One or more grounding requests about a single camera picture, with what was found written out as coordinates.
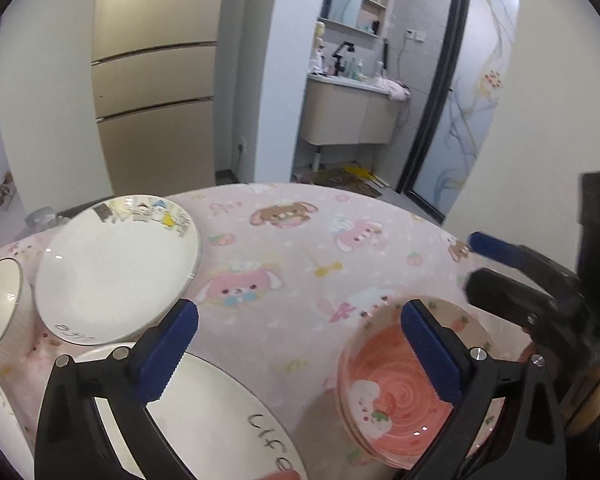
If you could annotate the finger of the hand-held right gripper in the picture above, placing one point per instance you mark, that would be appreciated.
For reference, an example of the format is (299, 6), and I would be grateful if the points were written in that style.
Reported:
(495, 249)
(510, 300)

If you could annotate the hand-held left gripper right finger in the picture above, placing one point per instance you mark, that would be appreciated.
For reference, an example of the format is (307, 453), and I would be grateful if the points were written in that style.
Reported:
(430, 350)

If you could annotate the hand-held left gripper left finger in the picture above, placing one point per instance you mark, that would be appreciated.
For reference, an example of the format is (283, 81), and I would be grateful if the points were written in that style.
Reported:
(167, 350)

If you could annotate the pink swirl bowl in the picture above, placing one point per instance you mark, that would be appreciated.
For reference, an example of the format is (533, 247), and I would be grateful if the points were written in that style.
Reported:
(390, 400)

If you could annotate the white plate with black lettering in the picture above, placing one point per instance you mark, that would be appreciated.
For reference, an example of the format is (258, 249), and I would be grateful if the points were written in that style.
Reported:
(215, 425)

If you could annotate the white plate with cartoon print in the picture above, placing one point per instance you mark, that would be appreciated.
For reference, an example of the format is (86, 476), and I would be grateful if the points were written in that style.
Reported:
(115, 270)

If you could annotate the white ribbed bowl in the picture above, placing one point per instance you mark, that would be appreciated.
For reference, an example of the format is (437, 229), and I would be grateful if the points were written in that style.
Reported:
(2, 305)

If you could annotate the person's right hand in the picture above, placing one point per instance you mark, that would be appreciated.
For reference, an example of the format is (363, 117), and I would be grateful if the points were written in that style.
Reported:
(585, 400)

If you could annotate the pink cartoon printed tablecloth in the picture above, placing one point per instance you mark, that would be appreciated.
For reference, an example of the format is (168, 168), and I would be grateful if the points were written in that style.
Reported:
(290, 270)

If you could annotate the frosted glass door floral print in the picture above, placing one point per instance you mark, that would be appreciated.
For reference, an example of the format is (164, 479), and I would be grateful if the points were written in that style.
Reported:
(470, 100)

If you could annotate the brown doormat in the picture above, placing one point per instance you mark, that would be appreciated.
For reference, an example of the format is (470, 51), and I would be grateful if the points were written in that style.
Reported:
(347, 180)

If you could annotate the grey translucent object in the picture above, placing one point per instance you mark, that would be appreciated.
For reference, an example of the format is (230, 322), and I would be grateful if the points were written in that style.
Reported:
(45, 218)

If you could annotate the pink towel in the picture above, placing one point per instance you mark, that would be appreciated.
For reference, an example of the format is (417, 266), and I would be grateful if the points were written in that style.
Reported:
(396, 89)

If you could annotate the cream bathroom vanity cabinet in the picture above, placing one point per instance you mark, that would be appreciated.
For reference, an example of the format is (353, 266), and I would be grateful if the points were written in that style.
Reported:
(345, 115)

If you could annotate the group of toiletry bottles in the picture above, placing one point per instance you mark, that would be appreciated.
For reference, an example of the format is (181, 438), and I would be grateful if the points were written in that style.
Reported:
(360, 67)

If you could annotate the small floor clutter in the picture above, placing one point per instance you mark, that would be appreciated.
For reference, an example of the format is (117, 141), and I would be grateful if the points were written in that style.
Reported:
(3, 191)

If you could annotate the black faucet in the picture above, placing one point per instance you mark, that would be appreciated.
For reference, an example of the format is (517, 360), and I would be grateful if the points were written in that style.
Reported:
(342, 57)

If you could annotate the beige refrigerator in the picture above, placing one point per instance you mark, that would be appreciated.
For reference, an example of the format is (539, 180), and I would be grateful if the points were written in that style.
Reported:
(155, 85)

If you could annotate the cream figurine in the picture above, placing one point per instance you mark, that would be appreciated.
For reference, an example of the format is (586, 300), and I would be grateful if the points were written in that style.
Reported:
(321, 34)

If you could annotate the white wall switch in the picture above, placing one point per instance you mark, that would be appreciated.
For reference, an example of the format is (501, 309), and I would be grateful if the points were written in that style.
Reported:
(416, 36)

